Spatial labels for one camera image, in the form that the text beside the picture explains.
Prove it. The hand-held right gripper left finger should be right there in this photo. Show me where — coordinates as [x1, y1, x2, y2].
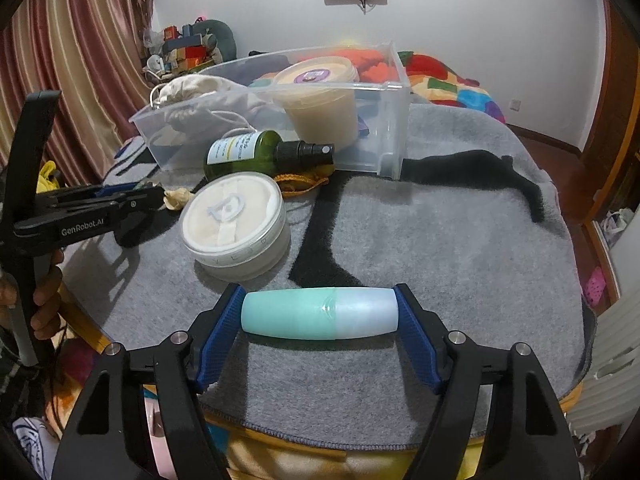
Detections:
[50, 282, 247, 480]

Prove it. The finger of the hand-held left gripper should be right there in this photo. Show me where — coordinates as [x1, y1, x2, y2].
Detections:
[36, 184, 144, 208]
[114, 186, 167, 227]

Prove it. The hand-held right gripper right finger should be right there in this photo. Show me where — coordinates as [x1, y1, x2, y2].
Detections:
[391, 282, 583, 480]

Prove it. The teal travel bottle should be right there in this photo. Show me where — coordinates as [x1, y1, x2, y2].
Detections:
[241, 286, 401, 341]

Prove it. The round white powder container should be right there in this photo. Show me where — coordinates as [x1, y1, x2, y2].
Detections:
[181, 172, 292, 282]

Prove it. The green spray bottle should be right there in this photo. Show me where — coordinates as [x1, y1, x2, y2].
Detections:
[204, 130, 335, 181]

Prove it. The cream plastic tub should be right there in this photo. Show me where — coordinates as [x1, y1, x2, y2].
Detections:
[272, 56, 361, 150]

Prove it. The clear plastic storage bin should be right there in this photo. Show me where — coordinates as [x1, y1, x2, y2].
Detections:
[129, 41, 412, 181]

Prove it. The person's left hand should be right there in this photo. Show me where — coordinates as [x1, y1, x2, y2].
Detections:
[30, 250, 67, 357]

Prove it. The cream crumpled cloth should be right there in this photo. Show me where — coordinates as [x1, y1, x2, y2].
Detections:
[164, 187, 194, 212]

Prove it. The yellow cloth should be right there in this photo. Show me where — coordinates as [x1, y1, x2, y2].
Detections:
[37, 160, 59, 194]

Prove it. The grey black-patterned mat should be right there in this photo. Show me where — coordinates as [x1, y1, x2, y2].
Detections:
[62, 102, 586, 448]

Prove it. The wooden table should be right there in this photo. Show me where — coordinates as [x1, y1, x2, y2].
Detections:
[60, 285, 583, 461]

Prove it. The striped pink curtain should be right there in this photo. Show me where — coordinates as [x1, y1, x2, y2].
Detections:
[0, 0, 156, 201]

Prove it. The orange woven pouch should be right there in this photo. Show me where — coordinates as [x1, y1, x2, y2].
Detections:
[275, 167, 333, 197]

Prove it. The stack of colourful boxes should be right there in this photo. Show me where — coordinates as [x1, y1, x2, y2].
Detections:
[160, 25, 216, 73]

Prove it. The grey-green neck pillow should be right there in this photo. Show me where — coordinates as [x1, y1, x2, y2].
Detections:
[197, 20, 237, 61]

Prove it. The pink clog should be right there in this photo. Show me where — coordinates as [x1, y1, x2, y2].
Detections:
[586, 266, 606, 306]

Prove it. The white ribbed suitcase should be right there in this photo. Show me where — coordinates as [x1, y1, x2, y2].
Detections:
[567, 280, 640, 441]

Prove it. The white blue-patterned cloth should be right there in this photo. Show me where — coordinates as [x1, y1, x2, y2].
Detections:
[12, 415, 57, 480]

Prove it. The white plastic bag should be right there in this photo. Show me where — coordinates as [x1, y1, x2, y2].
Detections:
[602, 207, 636, 249]

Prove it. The colourful printed blanket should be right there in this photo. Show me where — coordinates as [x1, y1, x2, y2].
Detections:
[145, 50, 506, 480]

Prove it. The orange cloth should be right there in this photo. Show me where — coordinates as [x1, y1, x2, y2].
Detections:
[320, 47, 401, 83]

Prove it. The wooden cabinet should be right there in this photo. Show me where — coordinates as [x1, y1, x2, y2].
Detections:
[580, 0, 640, 271]

